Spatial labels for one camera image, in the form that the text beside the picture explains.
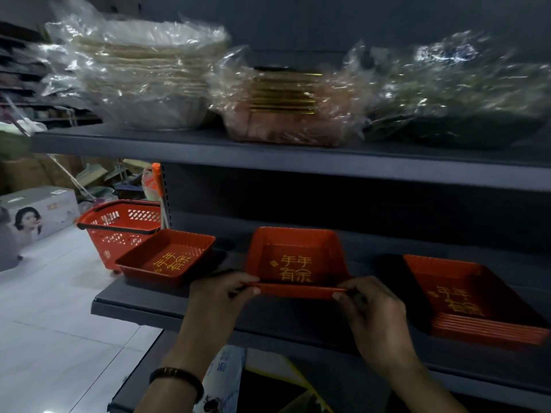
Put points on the person's left hand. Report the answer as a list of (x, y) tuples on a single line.
[(211, 318)]

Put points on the person's right hand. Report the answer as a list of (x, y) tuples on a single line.
[(379, 326)]

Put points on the stack of red square trays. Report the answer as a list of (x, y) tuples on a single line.
[(430, 275)]

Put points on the dark metal shelf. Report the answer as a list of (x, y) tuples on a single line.
[(344, 167)]

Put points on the rose pink rectangular tray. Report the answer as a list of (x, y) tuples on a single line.
[(284, 104)]

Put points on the stack of white plates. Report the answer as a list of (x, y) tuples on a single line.
[(142, 81)]

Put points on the white product box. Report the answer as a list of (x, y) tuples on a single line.
[(224, 374)]

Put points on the red shopping basket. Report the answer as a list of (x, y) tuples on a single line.
[(116, 245)]

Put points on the orange white bag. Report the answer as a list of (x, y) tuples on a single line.
[(150, 184)]

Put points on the white box with portrait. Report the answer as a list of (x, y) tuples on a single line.
[(51, 206)]

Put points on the metal mop pole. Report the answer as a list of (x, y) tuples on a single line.
[(69, 176)]

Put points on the pale green buckets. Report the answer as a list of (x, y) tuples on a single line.
[(13, 141)]

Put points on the wall shelving with goods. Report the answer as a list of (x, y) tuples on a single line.
[(26, 81)]

